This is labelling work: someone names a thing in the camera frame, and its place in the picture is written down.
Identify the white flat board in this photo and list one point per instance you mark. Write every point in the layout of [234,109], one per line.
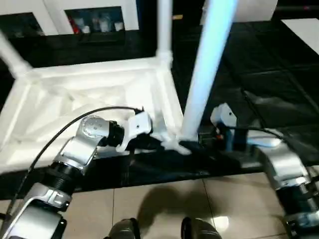
[304,32]

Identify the white plastic table top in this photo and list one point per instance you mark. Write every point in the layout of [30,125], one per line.
[74,87]

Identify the black cabinet with gold label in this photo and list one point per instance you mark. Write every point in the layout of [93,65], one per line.
[185,7]

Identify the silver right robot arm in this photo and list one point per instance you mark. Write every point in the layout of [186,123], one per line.
[286,161]

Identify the white sideboard with glass doors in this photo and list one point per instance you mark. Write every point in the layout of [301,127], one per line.
[130,15]

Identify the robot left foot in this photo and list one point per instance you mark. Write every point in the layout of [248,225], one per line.
[124,230]

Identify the black bar with red mark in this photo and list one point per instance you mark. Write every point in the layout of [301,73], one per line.
[294,8]

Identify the red bottle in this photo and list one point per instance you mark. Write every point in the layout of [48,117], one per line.
[74,26]

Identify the small white jar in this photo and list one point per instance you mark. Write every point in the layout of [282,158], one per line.
[119,26]
[86,29]
[102,25]

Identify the grey printed cushion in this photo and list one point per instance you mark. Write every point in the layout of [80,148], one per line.
[254,10]

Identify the black work mat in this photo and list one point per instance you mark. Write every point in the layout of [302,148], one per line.
[261,74]

